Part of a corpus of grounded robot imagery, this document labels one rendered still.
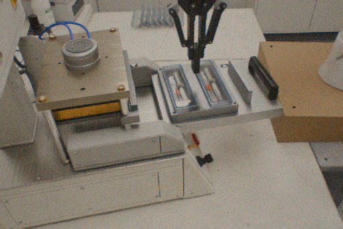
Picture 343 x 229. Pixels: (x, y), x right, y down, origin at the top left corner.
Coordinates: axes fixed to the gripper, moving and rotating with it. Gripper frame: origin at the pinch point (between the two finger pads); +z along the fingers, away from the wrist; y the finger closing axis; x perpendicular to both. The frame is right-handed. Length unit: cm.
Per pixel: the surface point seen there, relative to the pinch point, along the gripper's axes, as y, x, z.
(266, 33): 110, 180, 100
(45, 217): -41, -18, 28
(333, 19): 162, 167, 86
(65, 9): -42, 87, 21
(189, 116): -3.7, -10.1, 9.1
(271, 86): 17.8, -6.4, 6.7
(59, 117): -32.1, -11.1, 3.4
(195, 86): 0.1, -0.5, 8.0
